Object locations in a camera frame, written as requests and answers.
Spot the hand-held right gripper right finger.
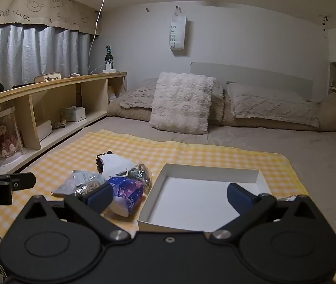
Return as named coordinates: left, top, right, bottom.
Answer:
left=210, top=183, right=322, bottom=241

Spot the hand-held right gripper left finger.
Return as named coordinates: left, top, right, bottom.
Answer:
left=22, top=182, right=129, bottom=242

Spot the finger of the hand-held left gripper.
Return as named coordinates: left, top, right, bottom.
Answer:
left=0, top=172, right=36, bottom=192

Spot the blue floral tissue packet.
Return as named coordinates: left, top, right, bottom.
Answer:
left=103, top=176, right=145, bottom=219

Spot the white face mask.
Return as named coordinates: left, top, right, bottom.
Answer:
left=100, top=153, right=136, bottom=182

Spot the clear bag with dark cable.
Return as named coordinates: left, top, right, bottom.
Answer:
left=126, top=160, right=153, bottom=196

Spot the white shallow cardboard box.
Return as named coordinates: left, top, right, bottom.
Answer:
left=138, top=163, right=271, bottom=233

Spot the plush toy in clear bag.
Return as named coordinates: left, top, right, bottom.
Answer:
left=0, top=106, right=26, bottom=166

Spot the yellow checked blanket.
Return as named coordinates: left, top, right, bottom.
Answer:
left=0, top=129, right=336, bottom=284

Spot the white flat box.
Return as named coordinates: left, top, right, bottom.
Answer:
left=36, top=120, right=54, bottom=142

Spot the white tissue box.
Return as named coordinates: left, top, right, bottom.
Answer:
left=61, top=106, right=86, bottom=123

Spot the beige pillow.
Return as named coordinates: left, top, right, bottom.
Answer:
left=225, top=81, right=320, bottom=128
left=120, top=78, right=236, bottom=125

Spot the small wooden box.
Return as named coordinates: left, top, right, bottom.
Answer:
left=34, top=73, right=62, bottom=83

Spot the fluffy white cushion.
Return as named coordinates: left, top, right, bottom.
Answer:
left=149, top=71, right=217, bottom=135

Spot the wooden bedside shelf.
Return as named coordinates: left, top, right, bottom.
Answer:
left=0, top=71, right=127, bottom=173

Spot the grey curtain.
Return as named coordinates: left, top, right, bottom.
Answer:
left=0, top=24, right=92, bottom=91

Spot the white headboard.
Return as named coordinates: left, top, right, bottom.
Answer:
left=190, top=62, right=314, bottom=96

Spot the green glass bottle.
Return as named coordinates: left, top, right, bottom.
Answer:
left=105, top=45, right=114, bottom=70

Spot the printed beige curtain valance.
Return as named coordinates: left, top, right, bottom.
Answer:
left=0, top=0, right=101, bottom=35

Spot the white paper bag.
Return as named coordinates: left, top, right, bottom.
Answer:
left=169, top=5, right=187, bottom=51

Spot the white hanging cable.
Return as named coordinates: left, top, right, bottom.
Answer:
left=89, top=0, right=107, bottom=74

